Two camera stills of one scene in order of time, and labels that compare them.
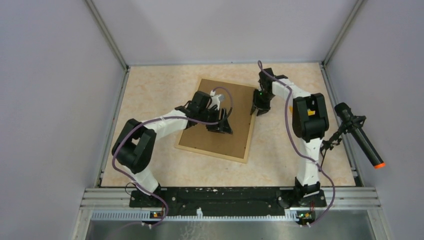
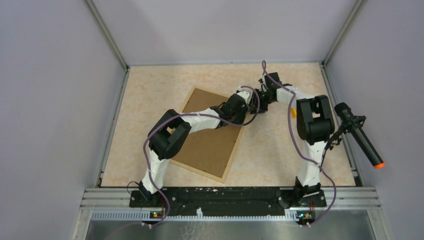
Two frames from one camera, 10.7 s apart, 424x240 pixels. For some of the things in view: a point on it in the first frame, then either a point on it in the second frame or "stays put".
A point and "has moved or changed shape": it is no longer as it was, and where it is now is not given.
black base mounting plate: [228, 202] stays put
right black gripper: [260, 108] stays put
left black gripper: [221, 128] to [243, 112]
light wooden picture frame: [234, 147] has moved or changed shape
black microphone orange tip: [344, 110] stays put
